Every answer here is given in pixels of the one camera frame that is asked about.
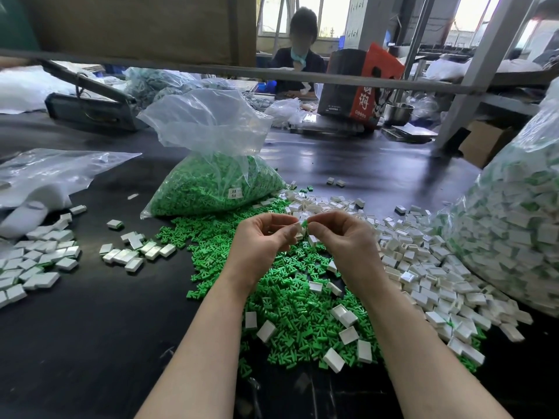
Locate white paper sheets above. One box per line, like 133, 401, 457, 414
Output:
383, 122, 438, 143

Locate large bag of white caps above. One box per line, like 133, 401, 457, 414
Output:
445, 78, 559, 318

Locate white plastic sheet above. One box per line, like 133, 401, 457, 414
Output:
0, 67, 75, 115

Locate bag of green clips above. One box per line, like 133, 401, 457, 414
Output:
137, 88, 286, 219

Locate clear bag of pale parts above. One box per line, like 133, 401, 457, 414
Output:
124, 68, 263, 110

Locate pile of white plastic caps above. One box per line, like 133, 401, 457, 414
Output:
245, 182, 534, 374

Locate metal bowl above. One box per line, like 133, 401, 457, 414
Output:
385, 102, 415, 126

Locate person's left forearm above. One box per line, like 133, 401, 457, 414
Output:
135, 279, 259, 419

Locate cardboard box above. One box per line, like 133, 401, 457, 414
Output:
459, 120, 518, 169

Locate white bags on shelf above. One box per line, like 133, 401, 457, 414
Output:
426, 58, 544, 84

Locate black table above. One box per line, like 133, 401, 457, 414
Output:
0, 81, 559, 419

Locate grey metal shelf frame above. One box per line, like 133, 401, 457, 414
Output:
0, 0, 559, 152

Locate pile of green parts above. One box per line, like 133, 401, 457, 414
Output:
155, 196, 486, 376

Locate person's left hand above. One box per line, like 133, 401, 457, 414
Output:
222, 212, 302, 295

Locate person's right forearm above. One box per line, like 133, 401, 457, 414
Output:
356, 275, 515, 419

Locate brown board panel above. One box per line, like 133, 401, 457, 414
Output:
0, 0, 258, 62

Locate crumpled white plastic bag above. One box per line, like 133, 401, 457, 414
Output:
264, 97, 309, 127

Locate person's right hand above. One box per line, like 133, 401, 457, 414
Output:
306, 210, 387, 295

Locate empty clear plastic bag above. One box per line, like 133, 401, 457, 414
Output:
0, 150, 143, 243

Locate black and red box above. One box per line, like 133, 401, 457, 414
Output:
318, 42, 406, 127

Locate pile of assembled white pieces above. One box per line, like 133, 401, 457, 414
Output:
0, 205, 89, 309

